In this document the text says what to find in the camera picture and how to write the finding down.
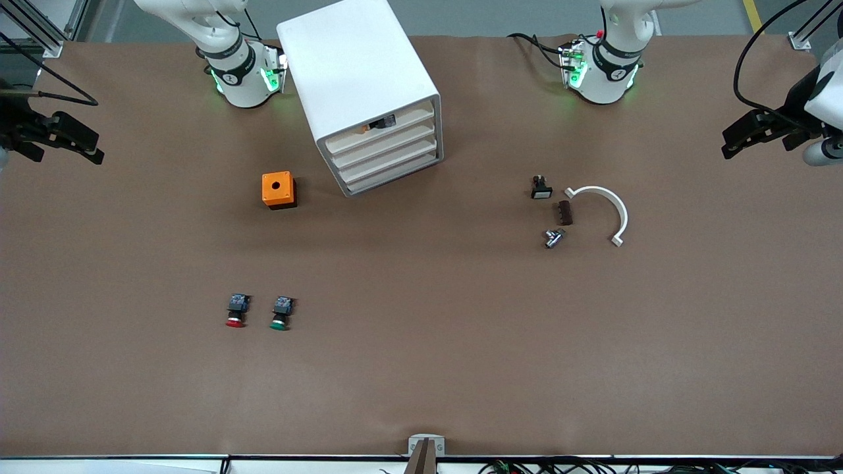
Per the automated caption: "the black cable bundle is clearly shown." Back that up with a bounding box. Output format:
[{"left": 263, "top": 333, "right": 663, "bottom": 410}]
[{"left": 477, "top": 458, "right": 843, "bottom": 474}]

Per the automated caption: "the red push button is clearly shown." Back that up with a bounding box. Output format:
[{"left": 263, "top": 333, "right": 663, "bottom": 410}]
[{"left": 225, "top": 294, "right": 252, "bottom": 329}]

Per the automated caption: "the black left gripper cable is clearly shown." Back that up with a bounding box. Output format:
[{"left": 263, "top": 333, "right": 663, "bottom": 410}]
[{"left": 733, "top": 0, "right": 817, "bottom": 114}]

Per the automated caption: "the black left arm base cable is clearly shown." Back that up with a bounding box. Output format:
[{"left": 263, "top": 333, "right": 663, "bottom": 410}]
[{"left": 506, "top": 32, "right": 568, "bottom": 68}]

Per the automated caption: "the white C-shaped pipe clamp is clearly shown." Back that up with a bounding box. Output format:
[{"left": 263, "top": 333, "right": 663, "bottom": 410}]
[{"left": 564, "top": 186, "right": 629, "bottom": 248}]

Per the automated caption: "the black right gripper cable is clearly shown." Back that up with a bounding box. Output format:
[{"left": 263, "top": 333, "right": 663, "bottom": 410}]
[{"left": 0, "top": 32, "right": 99, "bottom": 107}]

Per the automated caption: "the white drawer cabinet casing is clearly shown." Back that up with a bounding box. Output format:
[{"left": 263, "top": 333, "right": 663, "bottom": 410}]
[{"left": 275, "top": 0, "right": 444, "bottom": 198}]

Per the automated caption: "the green push button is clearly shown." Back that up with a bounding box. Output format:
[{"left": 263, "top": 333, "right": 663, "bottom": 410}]
[{"left": 269, "top": 296, "right": 295, "bottom": 331}]

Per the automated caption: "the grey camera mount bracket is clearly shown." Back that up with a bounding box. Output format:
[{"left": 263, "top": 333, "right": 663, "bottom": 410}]
[{"left": 403, "top": 434, "right": 447, "bottom": 474}]

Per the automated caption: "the orange button enclosure box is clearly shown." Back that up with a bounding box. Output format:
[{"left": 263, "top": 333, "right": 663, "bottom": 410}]
[{"left": 261, "top": 171, "right": 297, "bottom": 210}]

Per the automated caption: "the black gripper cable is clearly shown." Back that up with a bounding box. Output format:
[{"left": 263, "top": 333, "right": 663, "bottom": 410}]
[
  {"left": 0, "top": 32, "right": 99, "bottom": 107},
  {"left": 733, "top": 0, "right": 817, "bottom": 114}
]

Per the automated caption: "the aluminium frame post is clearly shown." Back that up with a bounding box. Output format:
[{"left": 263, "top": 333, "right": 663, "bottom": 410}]
[
  {"left": 789, "top": 0, "right": 843, "bottom": 52},
  {"left": 0, "top": 0, "right": 90, "bottom": 59}
]

